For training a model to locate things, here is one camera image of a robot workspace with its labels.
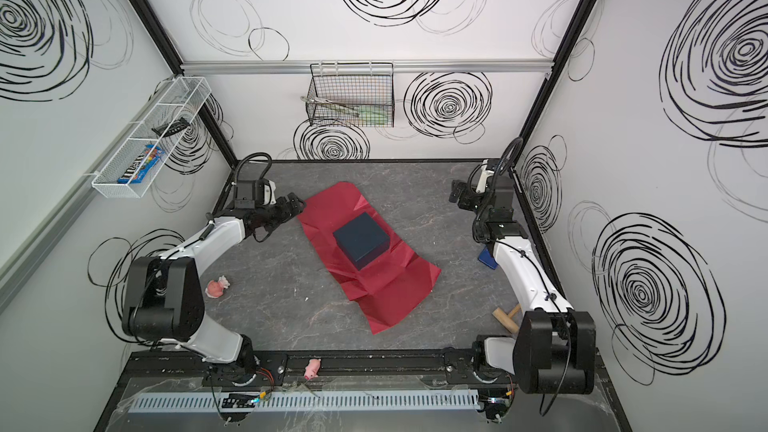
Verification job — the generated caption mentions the dark blue gift box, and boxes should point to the dark blue gift box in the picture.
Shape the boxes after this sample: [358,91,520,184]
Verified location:
[333,212,390,270]

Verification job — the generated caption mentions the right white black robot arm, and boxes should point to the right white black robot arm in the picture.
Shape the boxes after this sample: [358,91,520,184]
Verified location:
[449,137,597,416]

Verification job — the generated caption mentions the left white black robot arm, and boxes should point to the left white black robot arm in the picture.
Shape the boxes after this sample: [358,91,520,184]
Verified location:
[121,152,305,377]

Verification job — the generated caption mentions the blue tape dispenser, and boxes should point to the blue tape dispenser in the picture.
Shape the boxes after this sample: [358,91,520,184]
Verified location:
[477,247,498,270]

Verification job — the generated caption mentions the pink white crumpled toy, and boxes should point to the pink white crumpled toy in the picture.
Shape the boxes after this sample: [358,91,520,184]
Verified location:
[204,276,231,299]

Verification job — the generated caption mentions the metal tongs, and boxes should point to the metal tongs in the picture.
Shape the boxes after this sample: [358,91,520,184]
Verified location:
[300,96,360,117]

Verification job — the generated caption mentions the green item in basket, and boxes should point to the green item in basket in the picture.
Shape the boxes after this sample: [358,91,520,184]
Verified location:
[352,105,393,127]

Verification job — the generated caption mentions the wooden mallet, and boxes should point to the wooden mallet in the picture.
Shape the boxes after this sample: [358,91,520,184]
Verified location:
[492,304,521,334]

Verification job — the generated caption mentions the blue candy packet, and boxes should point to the blue candy packet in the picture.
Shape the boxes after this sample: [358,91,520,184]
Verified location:
[117,145,165,184]

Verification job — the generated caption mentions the small pink pig figure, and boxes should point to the small pink pig figure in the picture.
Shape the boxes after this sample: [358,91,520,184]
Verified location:
[303,358,322,381]

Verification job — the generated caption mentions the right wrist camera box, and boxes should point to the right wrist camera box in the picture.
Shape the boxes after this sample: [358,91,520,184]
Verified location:
[475,159,499,193]

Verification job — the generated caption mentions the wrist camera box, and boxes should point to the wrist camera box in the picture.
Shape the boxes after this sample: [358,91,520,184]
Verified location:
[475,159,499,193]
[234,179,276,208]

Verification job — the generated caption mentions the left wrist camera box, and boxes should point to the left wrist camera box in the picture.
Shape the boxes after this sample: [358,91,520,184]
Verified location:
[234,179,276,208]

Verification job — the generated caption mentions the black wire wall basket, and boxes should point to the black wire wall basket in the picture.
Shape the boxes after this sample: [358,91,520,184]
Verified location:
[303,61,395,128]

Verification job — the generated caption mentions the white wire wall shelf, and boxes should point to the white wire wall shelf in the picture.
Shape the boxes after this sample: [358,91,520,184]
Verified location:
[91,76,211,199]

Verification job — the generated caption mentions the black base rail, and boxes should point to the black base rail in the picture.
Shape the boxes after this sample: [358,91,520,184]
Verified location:
[122,347,607,388]

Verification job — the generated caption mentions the grey slotted cable duct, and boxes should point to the grey slotted cable duct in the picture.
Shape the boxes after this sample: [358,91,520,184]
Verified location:
[128,390,481,414]

